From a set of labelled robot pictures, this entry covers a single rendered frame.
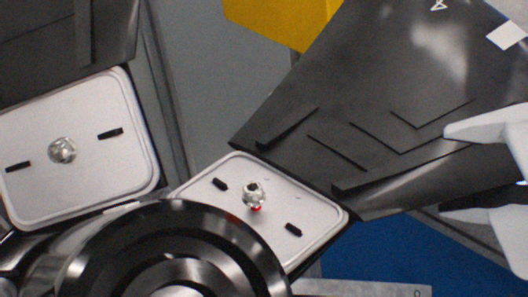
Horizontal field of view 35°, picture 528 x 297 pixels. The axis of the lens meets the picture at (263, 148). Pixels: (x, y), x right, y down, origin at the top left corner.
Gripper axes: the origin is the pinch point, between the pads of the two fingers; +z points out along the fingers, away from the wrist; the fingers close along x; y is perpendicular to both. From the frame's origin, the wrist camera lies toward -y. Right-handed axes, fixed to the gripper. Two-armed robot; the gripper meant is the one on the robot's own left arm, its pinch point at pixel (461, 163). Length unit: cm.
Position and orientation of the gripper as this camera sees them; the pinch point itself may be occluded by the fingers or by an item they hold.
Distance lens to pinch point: 49.0
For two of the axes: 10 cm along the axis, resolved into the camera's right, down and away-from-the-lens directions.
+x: 1.2, 6.4, 7.6
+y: -0.9, 7.7, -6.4
